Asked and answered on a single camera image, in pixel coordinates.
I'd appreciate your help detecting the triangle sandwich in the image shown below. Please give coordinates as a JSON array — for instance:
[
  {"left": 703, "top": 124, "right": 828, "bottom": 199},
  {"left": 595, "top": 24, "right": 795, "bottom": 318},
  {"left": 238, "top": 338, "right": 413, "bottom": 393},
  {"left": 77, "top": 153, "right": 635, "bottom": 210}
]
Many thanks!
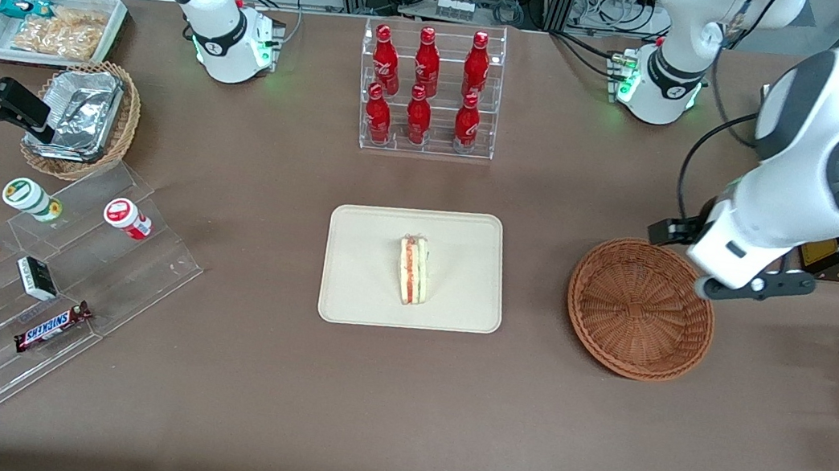
[{"left": 392, "top": 233, "right": 434, "bottom": 308}]

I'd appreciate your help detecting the round brown wicker basket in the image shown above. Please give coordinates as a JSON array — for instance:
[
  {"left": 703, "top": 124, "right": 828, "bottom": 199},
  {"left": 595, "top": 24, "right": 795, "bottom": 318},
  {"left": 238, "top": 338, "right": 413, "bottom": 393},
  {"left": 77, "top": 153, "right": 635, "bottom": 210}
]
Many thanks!
[{"left": 558, "top": 232, "right": 724, "bottom": 389}]

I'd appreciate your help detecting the oval light wicker basket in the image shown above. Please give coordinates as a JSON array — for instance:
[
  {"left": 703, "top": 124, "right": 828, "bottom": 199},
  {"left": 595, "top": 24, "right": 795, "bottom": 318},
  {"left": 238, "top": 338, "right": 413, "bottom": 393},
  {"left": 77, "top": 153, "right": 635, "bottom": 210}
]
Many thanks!
[{"left": 17, "top": 51, "right": 147, "bottom": 188}]

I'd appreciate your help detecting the cream plastic tray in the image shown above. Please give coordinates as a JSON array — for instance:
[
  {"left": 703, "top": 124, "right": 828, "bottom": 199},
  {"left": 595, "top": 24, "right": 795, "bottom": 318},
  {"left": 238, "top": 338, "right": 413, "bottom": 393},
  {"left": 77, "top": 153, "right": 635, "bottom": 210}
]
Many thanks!
[{"left": 316, "top": 195, "right": 516, "bottom": 346}]

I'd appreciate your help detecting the aluminium foil container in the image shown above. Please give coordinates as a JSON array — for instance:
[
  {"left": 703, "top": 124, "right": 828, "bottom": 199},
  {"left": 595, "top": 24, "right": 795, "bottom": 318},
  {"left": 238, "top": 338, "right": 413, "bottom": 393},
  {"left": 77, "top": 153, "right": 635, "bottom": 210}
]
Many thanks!
[{"left": 25, "top": 62, "right": 127, "bottom": 166}]

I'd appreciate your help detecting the clear bag of chips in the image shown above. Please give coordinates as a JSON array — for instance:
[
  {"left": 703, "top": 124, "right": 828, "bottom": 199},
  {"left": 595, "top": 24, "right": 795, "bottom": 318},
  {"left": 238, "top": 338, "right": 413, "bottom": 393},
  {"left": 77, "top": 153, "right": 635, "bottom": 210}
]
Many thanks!
[{"left": 10, "top": 0, "right": 109, "bottom": 63}]

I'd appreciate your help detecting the green lid white jar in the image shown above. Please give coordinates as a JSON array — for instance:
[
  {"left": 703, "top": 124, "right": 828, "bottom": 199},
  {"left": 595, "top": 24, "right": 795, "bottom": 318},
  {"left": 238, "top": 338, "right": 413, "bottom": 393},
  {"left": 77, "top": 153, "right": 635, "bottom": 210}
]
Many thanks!
[{"left": 0, "top": 174, "right": 67, "bottom": 226}]

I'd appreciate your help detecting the teal snack packet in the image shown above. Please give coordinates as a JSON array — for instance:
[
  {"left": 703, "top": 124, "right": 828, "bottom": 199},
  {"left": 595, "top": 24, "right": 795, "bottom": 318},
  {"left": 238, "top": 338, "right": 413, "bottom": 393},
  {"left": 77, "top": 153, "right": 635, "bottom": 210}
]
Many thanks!
[{"left": 0, "top": 0, "right": 54, "bottom": 24}]

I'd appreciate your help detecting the red lid white jar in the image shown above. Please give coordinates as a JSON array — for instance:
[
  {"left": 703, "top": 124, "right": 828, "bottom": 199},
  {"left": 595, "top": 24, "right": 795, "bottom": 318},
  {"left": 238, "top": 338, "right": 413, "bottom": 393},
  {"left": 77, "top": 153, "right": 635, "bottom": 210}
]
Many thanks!
[{"left": 101, "top": 196, "right": 155, "bottom": 242}]

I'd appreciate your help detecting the small black box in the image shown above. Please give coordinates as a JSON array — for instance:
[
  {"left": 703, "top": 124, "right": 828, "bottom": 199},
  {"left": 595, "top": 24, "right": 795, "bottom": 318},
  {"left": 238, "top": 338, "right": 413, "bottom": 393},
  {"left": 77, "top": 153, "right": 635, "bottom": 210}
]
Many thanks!
[{"left": 13, "top": 255, "right": 63, "bottom": 304}]

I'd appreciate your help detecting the clear acrylic stepped stand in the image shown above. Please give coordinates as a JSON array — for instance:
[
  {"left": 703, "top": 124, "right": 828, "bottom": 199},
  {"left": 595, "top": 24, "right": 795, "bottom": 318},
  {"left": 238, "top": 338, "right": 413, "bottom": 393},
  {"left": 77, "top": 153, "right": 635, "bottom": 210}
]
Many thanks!
[{"left": 0, "top": 144, "right": 216, "bottom": 457}]

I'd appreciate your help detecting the Snickers chocolate bar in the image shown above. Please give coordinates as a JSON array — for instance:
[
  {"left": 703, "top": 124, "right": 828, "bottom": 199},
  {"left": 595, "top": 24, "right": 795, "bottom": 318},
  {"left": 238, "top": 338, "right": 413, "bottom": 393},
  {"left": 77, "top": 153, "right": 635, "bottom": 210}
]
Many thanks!
[{"left": 13, "top": 293, "right": 94, "bottom": 362}]

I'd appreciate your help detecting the red cola bottle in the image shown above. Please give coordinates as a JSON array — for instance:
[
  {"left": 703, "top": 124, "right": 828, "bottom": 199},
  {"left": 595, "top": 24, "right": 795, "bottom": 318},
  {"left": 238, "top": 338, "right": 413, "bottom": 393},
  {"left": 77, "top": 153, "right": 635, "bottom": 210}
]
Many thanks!
[
  {"left": 410, "top": 25, "right": 446, "bottom": 99},
  {"left": 368, "top": 23, "right": 406, "bottom": 96},
  {"left": 362, "top": 81, "right": 397, "bottom": 145},
  {"left": 403, "top": 83, "right": 436, "bottom": 146},
  {"left": 451, "top": 91, "right": 484, "bottom": 154},
  {"left": 460, "top": 29, "right": 494, "bottom": 101}
]

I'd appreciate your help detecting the clear acrylic bottle rack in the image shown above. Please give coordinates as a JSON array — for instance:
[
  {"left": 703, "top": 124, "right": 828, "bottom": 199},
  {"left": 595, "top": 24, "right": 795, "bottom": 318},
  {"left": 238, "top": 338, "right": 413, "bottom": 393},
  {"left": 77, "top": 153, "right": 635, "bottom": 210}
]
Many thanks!
[{"left": 349, "top": 10, "right": 510, "bottom": 166}]

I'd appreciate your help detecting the white power strip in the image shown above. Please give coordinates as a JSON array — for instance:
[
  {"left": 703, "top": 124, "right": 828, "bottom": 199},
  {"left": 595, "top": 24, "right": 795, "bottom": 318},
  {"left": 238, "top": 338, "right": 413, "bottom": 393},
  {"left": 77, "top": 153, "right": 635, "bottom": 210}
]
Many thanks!
[{"left": 399, "top": 0, "right": 477, "bottom": 23}]

